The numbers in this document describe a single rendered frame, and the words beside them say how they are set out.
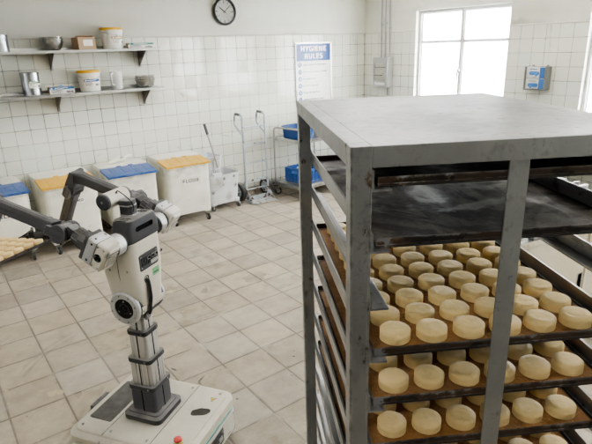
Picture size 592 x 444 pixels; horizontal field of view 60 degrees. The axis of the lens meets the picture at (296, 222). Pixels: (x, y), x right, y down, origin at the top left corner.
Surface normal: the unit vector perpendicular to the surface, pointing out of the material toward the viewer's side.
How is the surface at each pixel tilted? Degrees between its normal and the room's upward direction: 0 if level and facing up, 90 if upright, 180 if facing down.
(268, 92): 90
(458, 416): 0
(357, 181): 90
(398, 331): 0
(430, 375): 0
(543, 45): 90
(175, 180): 91
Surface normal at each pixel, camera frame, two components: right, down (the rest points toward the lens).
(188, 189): 0.56, 0.28
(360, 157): 0.11, 0.32
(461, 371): -0.03, -0.95
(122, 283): -0.33, 0.48
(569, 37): -0.80, 0.21
